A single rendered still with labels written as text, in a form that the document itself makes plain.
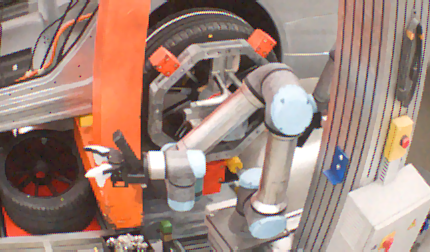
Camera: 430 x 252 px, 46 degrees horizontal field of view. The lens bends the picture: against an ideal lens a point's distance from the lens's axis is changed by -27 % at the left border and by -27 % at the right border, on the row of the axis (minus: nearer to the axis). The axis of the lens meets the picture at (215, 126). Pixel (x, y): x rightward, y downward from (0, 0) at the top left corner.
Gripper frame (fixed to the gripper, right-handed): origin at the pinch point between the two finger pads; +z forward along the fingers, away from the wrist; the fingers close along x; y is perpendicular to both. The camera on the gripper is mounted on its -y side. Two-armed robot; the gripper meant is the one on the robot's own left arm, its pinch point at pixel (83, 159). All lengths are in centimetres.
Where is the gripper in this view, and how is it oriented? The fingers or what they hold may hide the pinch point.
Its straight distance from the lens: 178.8
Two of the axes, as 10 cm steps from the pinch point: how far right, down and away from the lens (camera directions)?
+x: -2.0, -4.6, 8.6
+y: -0.5, 8.8, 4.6
